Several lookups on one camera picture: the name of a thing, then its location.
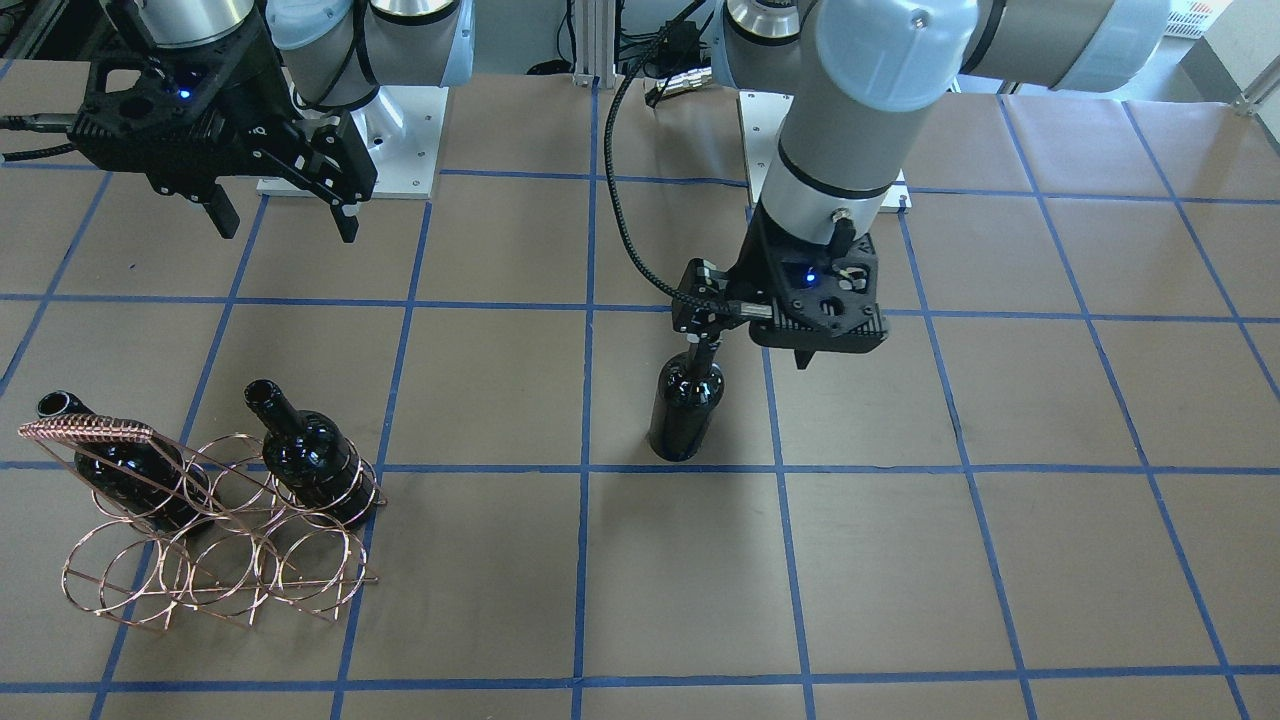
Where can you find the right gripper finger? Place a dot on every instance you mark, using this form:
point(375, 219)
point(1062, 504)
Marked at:
point(346, 221)
point(220, 210)

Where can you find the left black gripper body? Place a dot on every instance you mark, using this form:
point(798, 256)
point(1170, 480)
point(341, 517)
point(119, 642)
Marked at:
point(699, 307)

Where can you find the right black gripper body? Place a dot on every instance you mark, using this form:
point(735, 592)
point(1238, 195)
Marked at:
point(251, 98)

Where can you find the dark wine bottle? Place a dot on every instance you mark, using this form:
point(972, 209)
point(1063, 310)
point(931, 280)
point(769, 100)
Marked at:
point(308, 453)
point(682, 408)

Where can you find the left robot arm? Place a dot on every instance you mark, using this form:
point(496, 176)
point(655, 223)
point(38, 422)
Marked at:
point(863, 76)

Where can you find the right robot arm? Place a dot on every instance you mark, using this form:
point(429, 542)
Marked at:
point(334, 54)

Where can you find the dark wine bottle in basket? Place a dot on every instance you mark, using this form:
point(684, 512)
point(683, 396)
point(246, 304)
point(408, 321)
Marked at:
point(308, 453)

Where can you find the black power adapter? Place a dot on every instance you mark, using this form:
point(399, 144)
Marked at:
point(680, 49)

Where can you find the copper wire wine basket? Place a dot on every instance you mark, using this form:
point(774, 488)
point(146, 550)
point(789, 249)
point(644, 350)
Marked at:
point(247, 544)

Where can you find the aluminium frame post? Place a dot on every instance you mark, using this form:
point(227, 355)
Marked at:
point(594, 39)

